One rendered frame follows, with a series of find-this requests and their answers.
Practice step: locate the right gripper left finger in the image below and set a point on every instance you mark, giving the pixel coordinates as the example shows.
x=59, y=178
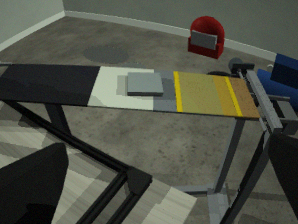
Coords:
x=30, y=188

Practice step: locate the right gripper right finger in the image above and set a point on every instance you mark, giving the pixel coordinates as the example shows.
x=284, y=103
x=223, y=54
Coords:
x=283, y=154

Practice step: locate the grey plate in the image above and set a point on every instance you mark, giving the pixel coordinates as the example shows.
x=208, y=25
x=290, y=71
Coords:
x=144, y=84

